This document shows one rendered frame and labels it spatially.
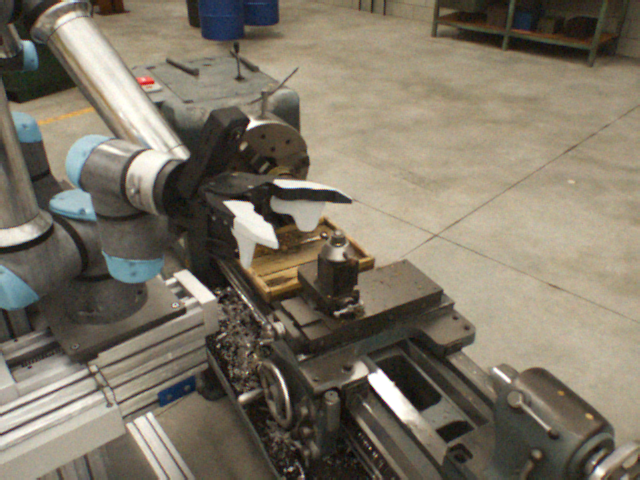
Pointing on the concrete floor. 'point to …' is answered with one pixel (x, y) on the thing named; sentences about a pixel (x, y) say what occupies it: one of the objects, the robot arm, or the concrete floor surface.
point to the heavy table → (109, 7)
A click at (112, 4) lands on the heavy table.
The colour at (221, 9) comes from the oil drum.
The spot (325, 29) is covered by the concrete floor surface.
